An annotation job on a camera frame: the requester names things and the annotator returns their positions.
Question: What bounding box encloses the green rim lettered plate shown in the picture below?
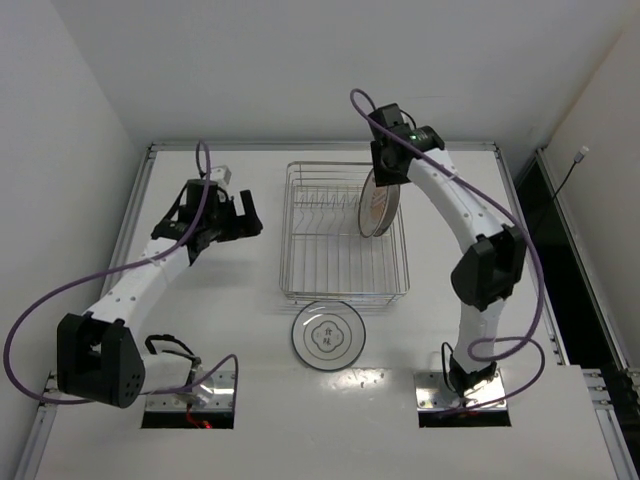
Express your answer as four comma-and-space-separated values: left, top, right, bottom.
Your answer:
379, 185, 401, 235

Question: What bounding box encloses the orange sunburst plate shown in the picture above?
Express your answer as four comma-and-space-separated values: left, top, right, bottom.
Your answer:
358, 170, 388, 238

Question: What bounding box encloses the metal wire dish rack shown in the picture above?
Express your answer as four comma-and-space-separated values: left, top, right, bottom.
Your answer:
279, 161, 410, 305

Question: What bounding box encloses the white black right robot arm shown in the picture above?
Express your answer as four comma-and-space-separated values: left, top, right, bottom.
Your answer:
368, 104, 525, 397

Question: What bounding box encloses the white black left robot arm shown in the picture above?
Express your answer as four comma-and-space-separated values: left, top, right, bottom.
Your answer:
56, 179, 263, 408

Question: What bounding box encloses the white plate with centre emblem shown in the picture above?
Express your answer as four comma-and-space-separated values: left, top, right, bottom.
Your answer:
291, 301, 367, 372

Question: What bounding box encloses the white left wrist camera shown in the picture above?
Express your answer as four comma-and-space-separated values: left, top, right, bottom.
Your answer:
210, 165, 232, 187

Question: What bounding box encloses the aluminium table frame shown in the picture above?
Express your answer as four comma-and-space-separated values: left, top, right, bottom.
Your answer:
17, 143, 636, 479

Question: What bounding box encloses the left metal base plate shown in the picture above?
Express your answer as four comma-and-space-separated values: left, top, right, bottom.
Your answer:
145, 370, 237, 413

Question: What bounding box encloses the metal base plate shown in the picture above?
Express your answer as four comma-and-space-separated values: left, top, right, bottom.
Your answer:
145, 370, 237, 413
413, 369, 511, 412

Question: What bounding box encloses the black wall cable with plug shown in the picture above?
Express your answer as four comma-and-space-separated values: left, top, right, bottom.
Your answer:
550, 145, 590, 202

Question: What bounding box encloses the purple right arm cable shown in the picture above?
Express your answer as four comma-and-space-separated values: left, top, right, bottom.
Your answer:
349, 88, 546, 419

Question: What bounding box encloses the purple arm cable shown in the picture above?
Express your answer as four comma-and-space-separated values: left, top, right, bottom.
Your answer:
349, 88, 546, 419
2, 140, 239, 405

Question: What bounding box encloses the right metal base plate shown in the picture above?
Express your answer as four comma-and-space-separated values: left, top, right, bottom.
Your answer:
413, 369, 511, 412

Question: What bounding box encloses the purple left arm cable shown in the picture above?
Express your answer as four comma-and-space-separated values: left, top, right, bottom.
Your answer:
2, 140, 239, 405

